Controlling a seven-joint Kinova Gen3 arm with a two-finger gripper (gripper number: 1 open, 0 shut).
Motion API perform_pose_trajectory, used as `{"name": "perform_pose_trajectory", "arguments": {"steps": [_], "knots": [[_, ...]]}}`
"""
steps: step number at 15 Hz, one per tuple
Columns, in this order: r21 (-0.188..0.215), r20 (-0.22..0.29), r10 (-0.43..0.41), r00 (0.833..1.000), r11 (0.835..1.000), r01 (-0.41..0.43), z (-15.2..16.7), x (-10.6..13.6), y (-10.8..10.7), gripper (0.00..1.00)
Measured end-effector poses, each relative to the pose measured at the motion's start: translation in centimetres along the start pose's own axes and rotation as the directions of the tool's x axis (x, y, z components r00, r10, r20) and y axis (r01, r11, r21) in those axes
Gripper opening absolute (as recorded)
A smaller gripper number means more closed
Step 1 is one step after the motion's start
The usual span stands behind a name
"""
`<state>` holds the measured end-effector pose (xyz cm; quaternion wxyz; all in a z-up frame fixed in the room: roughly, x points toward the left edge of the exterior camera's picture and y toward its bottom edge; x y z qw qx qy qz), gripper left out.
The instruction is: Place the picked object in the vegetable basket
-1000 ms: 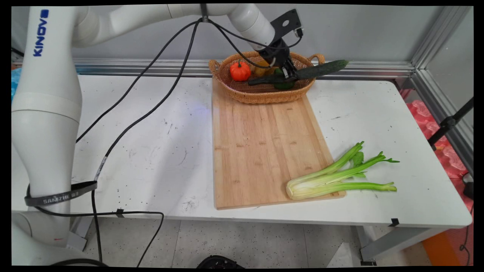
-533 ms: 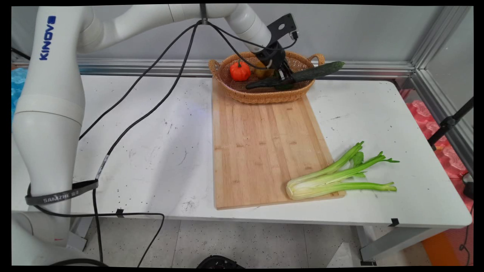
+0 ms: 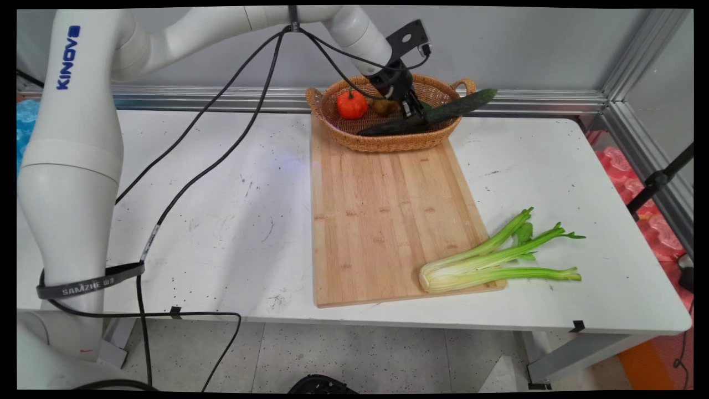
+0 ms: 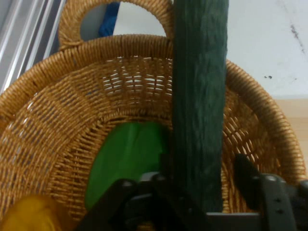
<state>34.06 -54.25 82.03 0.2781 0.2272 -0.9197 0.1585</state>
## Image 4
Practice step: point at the horizontal aluminium frame rail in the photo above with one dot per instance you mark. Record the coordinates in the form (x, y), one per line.
(21, 36)

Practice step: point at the green bell pepper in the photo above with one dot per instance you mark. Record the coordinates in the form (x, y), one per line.
(125, 158)

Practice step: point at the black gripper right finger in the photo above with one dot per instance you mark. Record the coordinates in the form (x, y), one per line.
(279, 204)

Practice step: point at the dark green cucumber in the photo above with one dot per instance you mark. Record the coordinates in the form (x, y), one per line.
(199, 96)

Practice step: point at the yellow bell pepper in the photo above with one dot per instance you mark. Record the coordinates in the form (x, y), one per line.
(29, 214)

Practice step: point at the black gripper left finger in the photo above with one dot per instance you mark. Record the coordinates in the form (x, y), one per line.
(144, 204)

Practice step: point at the blue cloth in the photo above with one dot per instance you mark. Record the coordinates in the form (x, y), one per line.
(109, 20)

